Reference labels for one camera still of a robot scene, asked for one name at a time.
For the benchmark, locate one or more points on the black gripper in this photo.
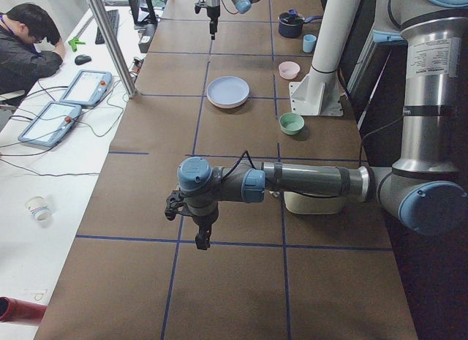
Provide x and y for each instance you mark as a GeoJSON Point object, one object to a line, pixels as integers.
{"type": "Point", "coordinates": [212, 13]}
{"type": "Point", "coordinates": [204, 220]}

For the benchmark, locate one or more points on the light blue plate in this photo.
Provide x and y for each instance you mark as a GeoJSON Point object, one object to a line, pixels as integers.
{"type": "Point", "coordinates": [228, 85]}

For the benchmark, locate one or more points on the pink plate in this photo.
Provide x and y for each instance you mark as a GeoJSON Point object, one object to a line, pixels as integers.
{"type": "Point", "coordinates": [227, 101]}

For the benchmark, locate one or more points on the black box with label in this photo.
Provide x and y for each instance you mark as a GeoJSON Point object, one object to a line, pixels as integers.
{"type": "Point", "coordinates": [146, 36]}

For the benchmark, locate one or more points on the dark blue saucepan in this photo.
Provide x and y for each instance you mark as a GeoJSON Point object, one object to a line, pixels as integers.
{"type": "Point", "coordinates": [291, 23]}

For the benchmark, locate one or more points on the pink bowl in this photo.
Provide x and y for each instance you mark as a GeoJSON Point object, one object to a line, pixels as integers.
{"type": "Point", "coordinates": [289, 70]}

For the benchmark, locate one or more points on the light blue cup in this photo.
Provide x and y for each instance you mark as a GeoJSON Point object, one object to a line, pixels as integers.
{"type": "Point", "coordinates": [309, 42]}

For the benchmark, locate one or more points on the cream toaster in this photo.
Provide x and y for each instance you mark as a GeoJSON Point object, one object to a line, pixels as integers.
{"type": "Point", "coordinates": [299, 204]}

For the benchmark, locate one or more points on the green bowl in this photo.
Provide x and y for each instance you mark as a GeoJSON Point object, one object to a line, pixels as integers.
{"type": "Point", "coordinates": [291, 123]}

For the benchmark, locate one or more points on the black computer mouse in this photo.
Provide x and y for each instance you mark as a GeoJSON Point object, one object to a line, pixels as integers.
{"type": "Point", "coordinates": [82, 59]}

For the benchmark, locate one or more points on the green clamp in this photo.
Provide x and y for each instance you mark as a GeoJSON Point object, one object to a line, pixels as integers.
{"type": "Point", "coordinates": [74, 43]}

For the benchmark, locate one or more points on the far teach pendant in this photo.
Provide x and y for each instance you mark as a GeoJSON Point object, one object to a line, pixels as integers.
{"type": "Point", "coordinates": [87, 88]}

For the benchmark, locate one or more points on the teach pendant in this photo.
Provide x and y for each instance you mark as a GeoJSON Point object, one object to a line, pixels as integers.
{"type": "Point", "coordinates": [51, 124]}
{"type": "Point", "coordinates": [87, 88]}

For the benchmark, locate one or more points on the paper cup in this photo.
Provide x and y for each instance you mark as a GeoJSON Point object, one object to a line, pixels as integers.
{"type": "Point", "coordinates": [38, 208]}

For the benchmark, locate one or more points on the seated person in black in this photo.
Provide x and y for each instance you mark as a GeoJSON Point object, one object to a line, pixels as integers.
{"type": "Point", "coordinates": [31, 47]}

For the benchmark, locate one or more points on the near teach pendant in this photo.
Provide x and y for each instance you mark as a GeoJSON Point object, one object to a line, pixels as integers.
{"type": "Point", "coordinates": [51, 124]}

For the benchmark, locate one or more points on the red cylinder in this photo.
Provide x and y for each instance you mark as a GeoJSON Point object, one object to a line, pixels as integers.
{"type": "Point", "coordinates": [21, 312]}

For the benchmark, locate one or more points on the aluminium frame post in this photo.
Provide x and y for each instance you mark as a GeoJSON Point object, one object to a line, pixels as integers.
{"type": "Point", "coordinates": [98, 10]}

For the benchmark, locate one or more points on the white pedestal column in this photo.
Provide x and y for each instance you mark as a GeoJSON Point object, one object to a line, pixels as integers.
{"type": "Point", "coordinates": [318, 93]}

